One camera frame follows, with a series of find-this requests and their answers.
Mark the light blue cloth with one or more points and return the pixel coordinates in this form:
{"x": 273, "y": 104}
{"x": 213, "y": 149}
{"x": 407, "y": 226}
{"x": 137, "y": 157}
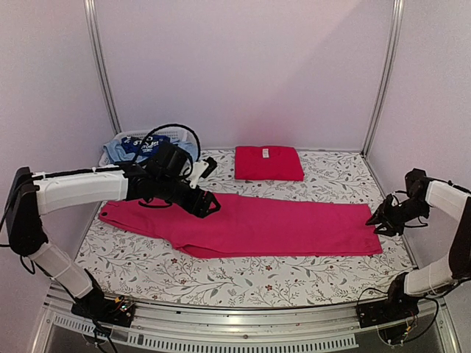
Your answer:
{"x": 116, "y": 154}

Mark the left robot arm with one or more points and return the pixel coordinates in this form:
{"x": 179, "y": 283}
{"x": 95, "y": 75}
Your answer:
{"x": 170, "y": 175}

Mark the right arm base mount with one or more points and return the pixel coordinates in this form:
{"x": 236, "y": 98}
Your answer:
{"x": 396, "y": 306}

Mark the floral tablecloth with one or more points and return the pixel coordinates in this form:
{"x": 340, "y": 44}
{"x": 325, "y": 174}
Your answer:
{"x": 143, "y": 268}

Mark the front aluminium rail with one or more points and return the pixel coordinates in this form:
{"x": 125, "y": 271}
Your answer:
{"x": 171, "y": 327}

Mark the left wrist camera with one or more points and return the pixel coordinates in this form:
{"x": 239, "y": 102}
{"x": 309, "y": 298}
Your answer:
{"x": 201, "y": 170}

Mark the red t-shirt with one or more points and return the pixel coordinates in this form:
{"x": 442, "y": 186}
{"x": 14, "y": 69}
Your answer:
{"x": 283, "y": 164}

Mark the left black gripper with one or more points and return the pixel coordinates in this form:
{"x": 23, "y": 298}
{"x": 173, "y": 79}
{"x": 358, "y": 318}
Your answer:
{"x": 192, "y": 207}

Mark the dark blue garment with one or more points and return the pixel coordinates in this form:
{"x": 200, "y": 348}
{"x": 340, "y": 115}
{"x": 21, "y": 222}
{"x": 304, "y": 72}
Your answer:
{"x": 144, "y": 147}

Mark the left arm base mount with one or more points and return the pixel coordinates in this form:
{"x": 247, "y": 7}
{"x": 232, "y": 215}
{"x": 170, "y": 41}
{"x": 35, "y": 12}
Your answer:
{"x": 96, "y": 306}

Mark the white plastic laundry basket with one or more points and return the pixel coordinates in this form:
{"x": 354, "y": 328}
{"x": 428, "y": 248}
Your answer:
{"x": 172, "y": 132}

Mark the right aluminium frame post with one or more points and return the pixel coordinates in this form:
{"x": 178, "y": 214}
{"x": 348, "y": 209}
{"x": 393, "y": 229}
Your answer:
{"x": 393, "y": 40}

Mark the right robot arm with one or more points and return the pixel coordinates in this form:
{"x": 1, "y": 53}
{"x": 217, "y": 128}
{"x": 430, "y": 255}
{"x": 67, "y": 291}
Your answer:
{"x": 438, "y": 212}

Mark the pink garment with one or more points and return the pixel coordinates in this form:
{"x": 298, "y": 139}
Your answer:
{"x": 253, "y": 227}

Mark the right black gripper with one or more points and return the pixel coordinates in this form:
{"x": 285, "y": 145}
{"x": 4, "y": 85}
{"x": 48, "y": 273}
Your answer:
{"x": 380, "y": 215}

